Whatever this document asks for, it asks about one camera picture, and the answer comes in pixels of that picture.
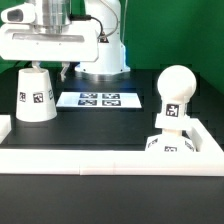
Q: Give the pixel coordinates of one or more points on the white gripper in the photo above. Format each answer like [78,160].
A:
[19,40]

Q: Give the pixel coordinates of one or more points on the white lamp shade cone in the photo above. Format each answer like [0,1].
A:
[35,98]

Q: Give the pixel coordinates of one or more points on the white lamp bulb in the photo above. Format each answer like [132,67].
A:
[176,85]

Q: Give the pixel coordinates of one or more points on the white lamp base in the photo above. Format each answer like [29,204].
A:
[171,139]

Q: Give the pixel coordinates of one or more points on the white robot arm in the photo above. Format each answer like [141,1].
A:
[47,30]

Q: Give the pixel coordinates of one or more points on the white marker sheet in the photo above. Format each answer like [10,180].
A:
[98,100]

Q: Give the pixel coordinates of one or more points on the white U-shaped frame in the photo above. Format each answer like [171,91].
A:
[207,160]

